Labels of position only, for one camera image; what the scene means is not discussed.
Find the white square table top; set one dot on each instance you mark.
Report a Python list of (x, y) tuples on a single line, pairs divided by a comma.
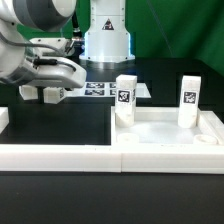
[(159, 125)]

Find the white fiducial marker base sheet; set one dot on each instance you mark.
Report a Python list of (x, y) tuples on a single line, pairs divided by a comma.
[(105, 89)]

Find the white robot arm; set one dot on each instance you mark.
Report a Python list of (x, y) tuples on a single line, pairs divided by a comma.
[(106, 41)]

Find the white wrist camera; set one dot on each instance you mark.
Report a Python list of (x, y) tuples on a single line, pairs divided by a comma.
[(62, 44)]

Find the white front fence rail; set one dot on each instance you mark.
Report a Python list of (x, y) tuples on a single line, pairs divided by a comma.
[(154, 158)]

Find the white fence rail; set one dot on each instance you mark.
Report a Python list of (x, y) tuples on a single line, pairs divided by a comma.
[(154, 158), (4, 118)]

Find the white left fence rail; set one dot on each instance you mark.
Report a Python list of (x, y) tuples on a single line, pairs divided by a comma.
[(4, 118)]

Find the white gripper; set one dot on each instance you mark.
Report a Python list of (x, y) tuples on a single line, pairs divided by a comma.
[(58, 72)]

